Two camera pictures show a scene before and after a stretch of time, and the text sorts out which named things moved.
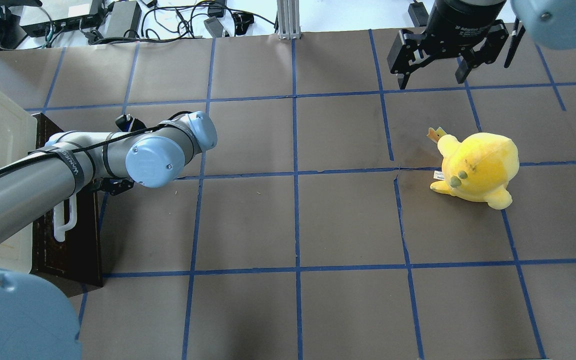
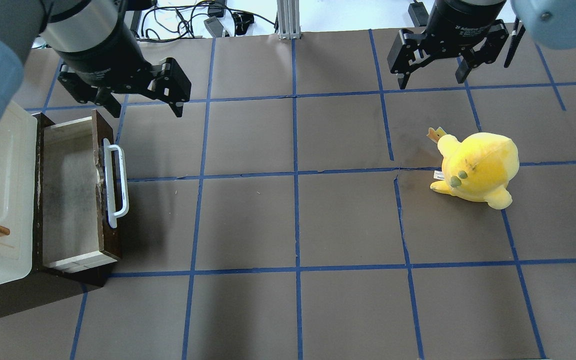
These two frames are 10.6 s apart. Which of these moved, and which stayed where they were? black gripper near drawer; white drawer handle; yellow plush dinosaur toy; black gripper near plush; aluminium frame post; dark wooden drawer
Moved: white drawer handle; dark wooden drawer; black gripper near drawer
Stayed: aluminium frame post; black gripper near plush; yellow plush dinosaur toy
